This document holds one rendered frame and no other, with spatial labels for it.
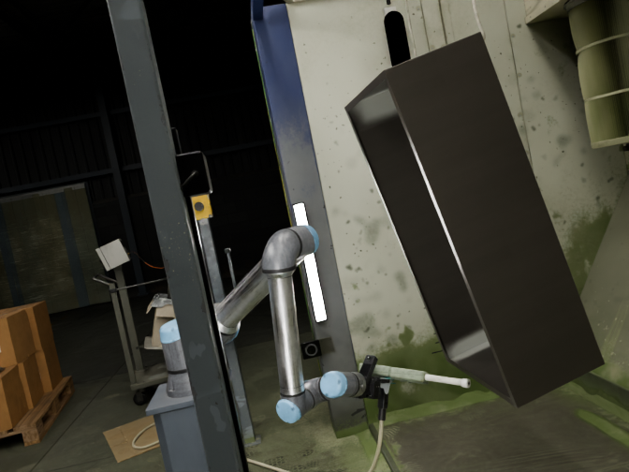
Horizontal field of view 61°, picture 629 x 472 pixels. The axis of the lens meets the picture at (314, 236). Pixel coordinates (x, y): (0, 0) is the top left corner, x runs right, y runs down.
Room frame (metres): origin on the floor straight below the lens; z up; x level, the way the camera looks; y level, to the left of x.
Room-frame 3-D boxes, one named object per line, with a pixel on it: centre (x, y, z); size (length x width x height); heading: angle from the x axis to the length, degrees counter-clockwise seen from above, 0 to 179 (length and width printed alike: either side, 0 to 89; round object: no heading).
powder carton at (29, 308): (4.55, 2.56, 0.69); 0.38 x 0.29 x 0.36; 11
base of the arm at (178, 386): (2.10, 0.59, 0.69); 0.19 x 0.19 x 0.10
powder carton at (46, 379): (4.57, 2.57, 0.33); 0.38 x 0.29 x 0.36; 13
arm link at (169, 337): (2.10, 0.59, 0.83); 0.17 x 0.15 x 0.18; 146
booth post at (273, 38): (2.90, 0.01, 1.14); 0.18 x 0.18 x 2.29; 6
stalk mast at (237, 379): (2.99, 0.58, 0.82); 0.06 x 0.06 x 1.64; 6
